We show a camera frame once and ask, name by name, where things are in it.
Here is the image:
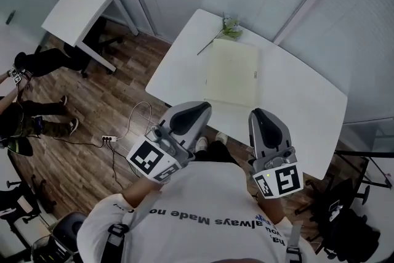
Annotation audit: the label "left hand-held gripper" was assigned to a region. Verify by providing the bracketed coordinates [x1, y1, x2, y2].
[126, 100, 213, 184]

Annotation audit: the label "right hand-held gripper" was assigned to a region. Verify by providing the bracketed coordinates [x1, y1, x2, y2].
[247, 107, 304, 201]

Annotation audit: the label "person's left forearm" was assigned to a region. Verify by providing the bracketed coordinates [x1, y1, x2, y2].
[121, 176, 163, 211]

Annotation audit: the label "person's right forearm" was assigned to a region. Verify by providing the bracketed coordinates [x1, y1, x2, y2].
[257, 193, 286, 224]

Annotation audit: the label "white desk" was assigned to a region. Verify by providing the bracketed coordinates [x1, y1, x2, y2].
[145, 8, 348, 181]

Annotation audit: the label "person's white left shoe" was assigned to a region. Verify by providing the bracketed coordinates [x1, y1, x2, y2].
[195, 136, 209, 152]

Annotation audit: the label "person's dark trousers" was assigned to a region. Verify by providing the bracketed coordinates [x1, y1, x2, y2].
[194, 140, 244, 168]

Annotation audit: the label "person's white printed T-shirt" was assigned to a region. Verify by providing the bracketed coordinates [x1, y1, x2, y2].
[76, 160, 320, 263]

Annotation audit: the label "black swivel chair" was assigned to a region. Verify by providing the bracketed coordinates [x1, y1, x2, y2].
[294, 177, 372, 256]

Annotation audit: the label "artificial flower sprig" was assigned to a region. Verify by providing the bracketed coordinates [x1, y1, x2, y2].
[196, 11, 244, 56]

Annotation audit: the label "black backpack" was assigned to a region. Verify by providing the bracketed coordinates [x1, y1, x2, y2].
[320, 209, 382, 263]

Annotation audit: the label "small white side table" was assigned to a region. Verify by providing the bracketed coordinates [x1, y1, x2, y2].
[41, 0, 139, 73]

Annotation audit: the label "black equipment stand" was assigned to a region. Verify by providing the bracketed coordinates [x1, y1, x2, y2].
[0, 174, 58, 225]

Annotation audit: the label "white cable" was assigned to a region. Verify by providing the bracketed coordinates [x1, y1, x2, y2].
[127, 100, 153, 138]

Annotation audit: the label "black frame table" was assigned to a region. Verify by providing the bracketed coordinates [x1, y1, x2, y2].
[334, 149, 394, 190]

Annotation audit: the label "black cable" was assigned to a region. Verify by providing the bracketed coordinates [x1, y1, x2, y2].
[52, 136, 141, 192]

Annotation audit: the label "grey harness strap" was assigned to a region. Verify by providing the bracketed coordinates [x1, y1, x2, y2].
[284, 220, 304, 263]

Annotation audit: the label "black harness strap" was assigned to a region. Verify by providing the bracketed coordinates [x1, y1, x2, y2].
[104, 223, 130, 263]

